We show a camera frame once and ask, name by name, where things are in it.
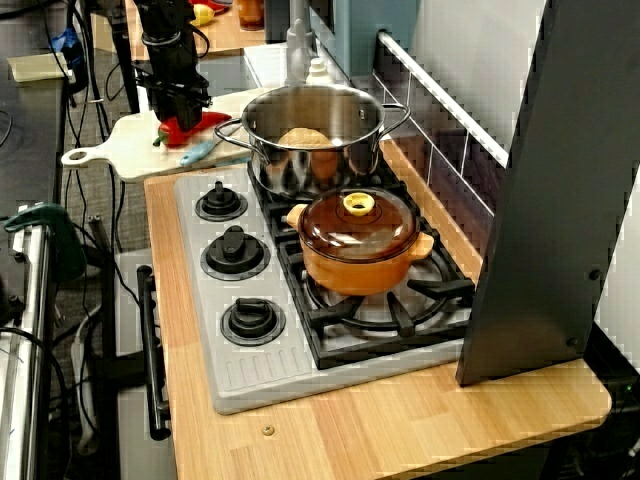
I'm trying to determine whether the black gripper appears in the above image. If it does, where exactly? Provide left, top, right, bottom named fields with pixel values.
left=131, top=29, right=212, bottom=133

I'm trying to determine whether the red toy chili pepper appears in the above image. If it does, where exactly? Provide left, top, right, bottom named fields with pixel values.
left=152, top=110, right=233, bottom=149

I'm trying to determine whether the pale wooden cutting board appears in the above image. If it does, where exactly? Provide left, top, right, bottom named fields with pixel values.
left=60, top=87, right=274, bottom=184

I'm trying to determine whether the white sink unit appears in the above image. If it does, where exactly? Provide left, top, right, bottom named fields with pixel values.
left=134, top=42, right=311, bottom=112

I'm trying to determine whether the wooden side table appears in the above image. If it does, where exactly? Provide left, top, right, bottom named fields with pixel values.
left=124, top=0, right=269, bottom=69

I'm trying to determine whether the yellow toy lemon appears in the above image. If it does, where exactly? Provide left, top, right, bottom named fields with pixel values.
left=190, top=3, right=217, bottom=29

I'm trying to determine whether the black stove knob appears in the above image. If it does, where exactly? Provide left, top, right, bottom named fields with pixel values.
left=200, top=225, right=272, bottom=282
left=194, top=181, right=249, bottom=224
left=220, top=297, right=287, bottom=347

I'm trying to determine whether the orange brown jar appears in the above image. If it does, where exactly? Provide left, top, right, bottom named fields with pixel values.
left=235, top=0, right=266, bottom=33

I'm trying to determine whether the toy bread loaf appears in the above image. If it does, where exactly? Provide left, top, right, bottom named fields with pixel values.
left=277, top=127, right=334, bottom=150

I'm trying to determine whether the stainless steel pot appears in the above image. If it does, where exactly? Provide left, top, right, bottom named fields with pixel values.
left=214, top=83, right=412, bottom=201

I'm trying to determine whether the grey toy faucet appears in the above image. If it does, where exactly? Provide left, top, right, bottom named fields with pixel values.
left=285, top=0, right=317, bottom=91

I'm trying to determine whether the beige flat box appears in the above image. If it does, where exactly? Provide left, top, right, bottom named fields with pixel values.
left=7, top=52, right=74, bottom=85

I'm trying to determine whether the black desk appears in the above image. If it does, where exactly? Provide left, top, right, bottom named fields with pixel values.
left=0, top=57, right=66, bottom=211

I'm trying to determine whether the dark green tool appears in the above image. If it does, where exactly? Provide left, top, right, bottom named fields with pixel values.
left=2, top=202, right=87, bottom=282

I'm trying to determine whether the teal blue cabinet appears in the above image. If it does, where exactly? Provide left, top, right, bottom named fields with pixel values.
left=309, top=0, right=420, bottom=79

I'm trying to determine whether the brown lid yellow knob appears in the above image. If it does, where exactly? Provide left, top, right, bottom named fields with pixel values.
left=298, top=187, right=420, bottom=263

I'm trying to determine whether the orange toy pot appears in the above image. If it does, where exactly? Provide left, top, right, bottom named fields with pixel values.
left=286, top=203, right=435, bottom=297

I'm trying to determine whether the grey gas stove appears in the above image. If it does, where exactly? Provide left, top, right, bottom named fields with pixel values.
left=173, top=164, right=474, bottom=416

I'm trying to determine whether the white power strip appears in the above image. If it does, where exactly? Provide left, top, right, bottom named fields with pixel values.
left=69, top=309, right=104, bottom=454

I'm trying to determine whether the white toy oven front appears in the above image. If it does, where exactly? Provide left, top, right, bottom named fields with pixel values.
left=114, top=249, right=177, bottom=480

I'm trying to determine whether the dark grey upright panel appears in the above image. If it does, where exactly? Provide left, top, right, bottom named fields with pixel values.
left=455, top=0, right=640, bottom=388

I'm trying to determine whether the blue handled toy knife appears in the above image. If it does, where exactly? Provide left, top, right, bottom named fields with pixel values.
left=179, top=128, right=242, bottom=168

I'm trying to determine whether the black upright post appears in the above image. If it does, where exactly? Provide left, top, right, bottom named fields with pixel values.
left=107, top=0, right=140, bottom=115

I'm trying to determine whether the black oven door handle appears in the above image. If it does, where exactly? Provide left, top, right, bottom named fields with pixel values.
left=136, top=265, right=172, bottom=442

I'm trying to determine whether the silver metal rail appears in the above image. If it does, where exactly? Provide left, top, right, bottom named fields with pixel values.
left=0, top=219, right=54, bottom=480

